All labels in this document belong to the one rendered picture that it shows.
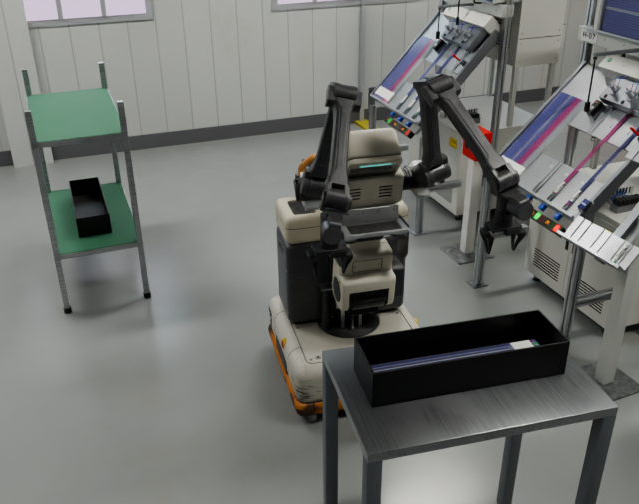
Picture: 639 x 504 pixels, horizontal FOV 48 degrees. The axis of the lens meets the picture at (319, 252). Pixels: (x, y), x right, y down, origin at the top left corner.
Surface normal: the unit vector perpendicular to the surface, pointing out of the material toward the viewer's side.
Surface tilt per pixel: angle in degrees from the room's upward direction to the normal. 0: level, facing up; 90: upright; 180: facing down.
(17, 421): 0
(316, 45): 90
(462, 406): 0
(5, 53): 90
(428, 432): 0
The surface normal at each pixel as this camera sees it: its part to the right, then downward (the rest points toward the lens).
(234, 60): 0.34, 0.43
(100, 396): -0.01, -0.88
